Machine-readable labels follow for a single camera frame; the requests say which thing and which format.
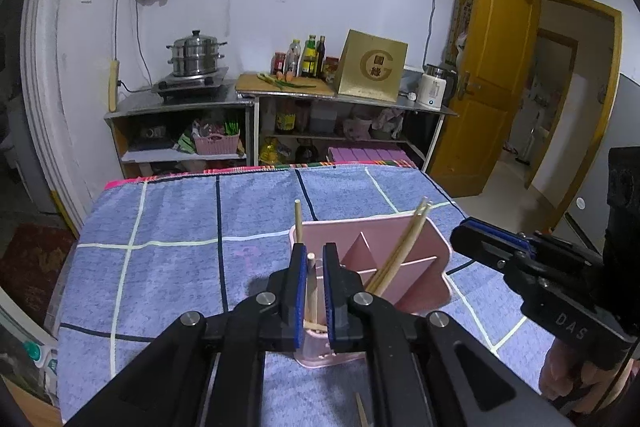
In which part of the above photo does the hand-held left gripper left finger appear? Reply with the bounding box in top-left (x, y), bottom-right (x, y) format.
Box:
top-left (65, 243), bottom-right (307, 427)

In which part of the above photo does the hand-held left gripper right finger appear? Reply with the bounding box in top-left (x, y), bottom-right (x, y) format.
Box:
top-left (322, 243), bottom-right (576, 427)

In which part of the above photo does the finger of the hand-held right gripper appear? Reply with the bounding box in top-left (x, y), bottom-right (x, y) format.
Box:
top-left (465, 216), bottom-right (604, 266)
top-left (450, 224), bottom-right (543, 289)

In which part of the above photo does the pink plastic utensil basket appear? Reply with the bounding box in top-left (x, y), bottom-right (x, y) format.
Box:
top-left (289, 213), bottom-right (454, 368)

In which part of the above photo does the person's right hand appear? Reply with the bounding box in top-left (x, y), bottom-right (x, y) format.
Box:
top-left (539, 336), bottom-right (632, 414)

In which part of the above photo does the grey cabinet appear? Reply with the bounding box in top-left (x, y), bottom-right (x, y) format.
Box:
top-left (564, 73), bottom-right (640, 254)

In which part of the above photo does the dark round bottle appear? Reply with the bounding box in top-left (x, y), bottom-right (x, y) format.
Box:
top-left (294, 141), bottom-right (321, 163)

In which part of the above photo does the large yellow oil bottle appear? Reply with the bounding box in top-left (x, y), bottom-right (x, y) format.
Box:
top-left (259, 139), bottom-right (292, 166)

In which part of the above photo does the row of pink boxes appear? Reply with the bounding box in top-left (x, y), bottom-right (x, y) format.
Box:
top-left (327, 146), bottom-right (417, 168)

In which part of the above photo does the blue checked blanket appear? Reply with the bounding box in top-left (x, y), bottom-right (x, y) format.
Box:
top-left (56, 164), bottom-right (556, 427)

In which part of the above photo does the yellow wooden door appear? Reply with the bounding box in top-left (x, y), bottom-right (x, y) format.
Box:
top-left (427, 0), bottom-right (542, 198)

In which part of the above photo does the white electric kettle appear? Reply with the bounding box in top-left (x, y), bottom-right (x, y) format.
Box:
top-left (417, 63), bottom-right (459, 110)

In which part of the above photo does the small pink shelf basket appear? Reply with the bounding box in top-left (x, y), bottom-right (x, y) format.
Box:
top-left (193, 134), bottom-right (240, 156)

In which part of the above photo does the wooden cutting board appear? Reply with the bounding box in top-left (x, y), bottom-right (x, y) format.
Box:
top-left (234, 72), bottom-right (337, 98)

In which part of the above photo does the steel top kitchen cabinet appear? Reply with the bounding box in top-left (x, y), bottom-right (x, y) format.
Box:
top-left (103, 81), bottom-right (459, 180)

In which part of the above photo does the brown cardboard box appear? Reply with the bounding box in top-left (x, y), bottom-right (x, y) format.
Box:
top-left (335, 29), bottom-right (409, 102)

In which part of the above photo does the green onion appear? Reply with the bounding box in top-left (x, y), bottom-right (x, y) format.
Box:
top-left (257, 72), bottom-right (318, 89)

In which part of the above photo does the gas stove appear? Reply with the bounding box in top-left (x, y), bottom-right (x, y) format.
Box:
top-left (151, 66), bottom-right (230, 103)

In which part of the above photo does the steel steamer pot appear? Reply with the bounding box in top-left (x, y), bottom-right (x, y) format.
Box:
top-left (166, 30), bottom-right (229, 78)

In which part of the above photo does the dark red rug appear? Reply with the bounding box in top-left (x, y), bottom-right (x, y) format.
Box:
top-left (0, 221), bottom-right (77, 310)

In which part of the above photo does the wooden rolling pin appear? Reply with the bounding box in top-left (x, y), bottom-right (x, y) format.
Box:
top-left (108, 59), bottom-right (121, 113)

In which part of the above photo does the wall calendar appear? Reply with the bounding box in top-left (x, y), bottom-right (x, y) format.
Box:
top-left (451, 0), bottom-right (475, 68)

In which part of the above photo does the wooden door frame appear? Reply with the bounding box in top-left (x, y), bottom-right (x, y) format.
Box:
top-left (522, 0), bottom-right (624, 230)

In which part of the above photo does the stove wall cable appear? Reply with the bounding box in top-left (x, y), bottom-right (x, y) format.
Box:
top-left (112, 0), bottom-right (154, 91)

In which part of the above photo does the white sliding door frame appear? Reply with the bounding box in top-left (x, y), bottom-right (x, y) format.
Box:
top-left (17, 0), bottom-right (108, 238)

